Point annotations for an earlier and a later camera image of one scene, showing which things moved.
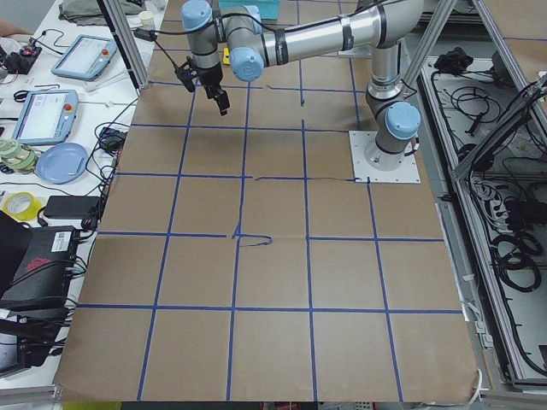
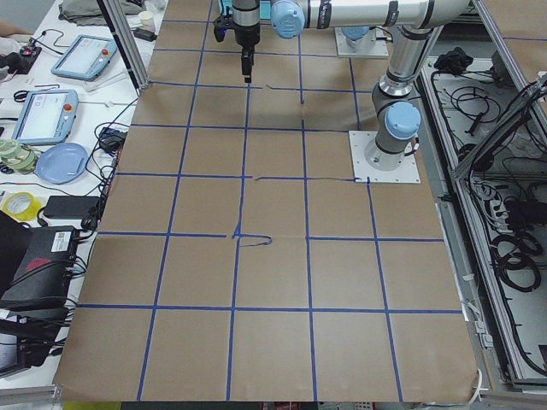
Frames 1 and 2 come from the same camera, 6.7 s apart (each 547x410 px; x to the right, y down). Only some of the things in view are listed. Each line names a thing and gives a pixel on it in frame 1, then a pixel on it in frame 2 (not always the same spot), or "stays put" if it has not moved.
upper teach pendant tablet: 86,58 stays put
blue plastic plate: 61,163 stays put
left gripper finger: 220,96 → 247,61
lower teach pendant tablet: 46,116 stays put
